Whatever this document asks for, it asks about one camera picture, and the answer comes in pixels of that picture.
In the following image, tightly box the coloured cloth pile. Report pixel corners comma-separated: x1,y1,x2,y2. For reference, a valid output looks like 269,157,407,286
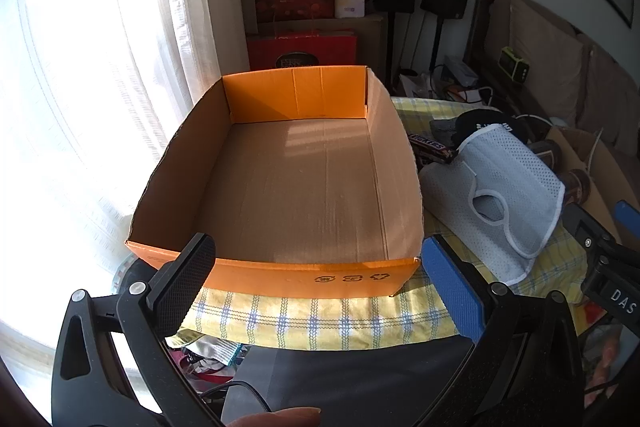
167,332,251,390

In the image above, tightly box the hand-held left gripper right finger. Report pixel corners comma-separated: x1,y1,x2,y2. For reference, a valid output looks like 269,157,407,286
422,234,586,427

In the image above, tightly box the red gift bag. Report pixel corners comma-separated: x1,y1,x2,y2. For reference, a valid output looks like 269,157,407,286
246,29,358,70

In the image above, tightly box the person's left hand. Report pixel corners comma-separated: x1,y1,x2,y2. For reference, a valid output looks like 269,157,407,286
222,407,322,427

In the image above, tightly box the white cable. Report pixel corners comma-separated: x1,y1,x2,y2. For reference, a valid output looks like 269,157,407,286
587,129,602,172

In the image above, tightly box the green alarm clock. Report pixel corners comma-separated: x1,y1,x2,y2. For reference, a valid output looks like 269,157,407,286
500,46,532,84

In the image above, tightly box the brown lidded labelled jar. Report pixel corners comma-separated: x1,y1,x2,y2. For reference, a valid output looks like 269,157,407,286
527,139,558,168
560,169,593,208

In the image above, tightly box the white plastic bag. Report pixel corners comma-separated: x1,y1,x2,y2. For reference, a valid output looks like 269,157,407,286
398,69,441,98

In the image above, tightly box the white sheer curtain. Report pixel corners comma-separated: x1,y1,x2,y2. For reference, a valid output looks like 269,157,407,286
0,0,251,358

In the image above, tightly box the beige cushion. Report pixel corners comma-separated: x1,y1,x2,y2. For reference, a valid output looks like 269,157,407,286
487,0,586,128
575,32,640,148

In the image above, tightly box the yellow plaid blanket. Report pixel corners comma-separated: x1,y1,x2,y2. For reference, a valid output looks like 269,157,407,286
167,97,588,353

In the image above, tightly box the brown chocolate bar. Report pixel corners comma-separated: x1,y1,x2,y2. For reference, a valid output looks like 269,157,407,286
406,132,458,165

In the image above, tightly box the black cable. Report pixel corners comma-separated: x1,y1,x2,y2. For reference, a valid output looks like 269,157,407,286
200,379,273,413

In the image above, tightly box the black cloth with white print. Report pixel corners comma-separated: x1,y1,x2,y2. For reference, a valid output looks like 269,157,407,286
452,109,536,148

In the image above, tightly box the black speaker stand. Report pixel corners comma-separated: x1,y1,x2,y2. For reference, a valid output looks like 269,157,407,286
430,17,446,72

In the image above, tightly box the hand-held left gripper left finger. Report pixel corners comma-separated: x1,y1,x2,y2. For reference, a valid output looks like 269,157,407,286
50,233,223,427

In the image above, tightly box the dark grey cloth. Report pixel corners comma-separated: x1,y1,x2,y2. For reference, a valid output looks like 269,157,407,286
225,337,476,427

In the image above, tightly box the white mesh garment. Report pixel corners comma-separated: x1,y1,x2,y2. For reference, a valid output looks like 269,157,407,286
420,127,568,285

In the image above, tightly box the orange cardboard box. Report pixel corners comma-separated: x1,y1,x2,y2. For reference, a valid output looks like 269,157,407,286
124,66,426,300

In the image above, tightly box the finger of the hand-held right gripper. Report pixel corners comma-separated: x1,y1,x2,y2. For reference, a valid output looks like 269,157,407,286
614,199,640,235
562,203,618,258

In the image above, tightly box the dark wooden headboard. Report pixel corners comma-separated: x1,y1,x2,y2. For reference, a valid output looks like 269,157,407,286
462,0,591,132

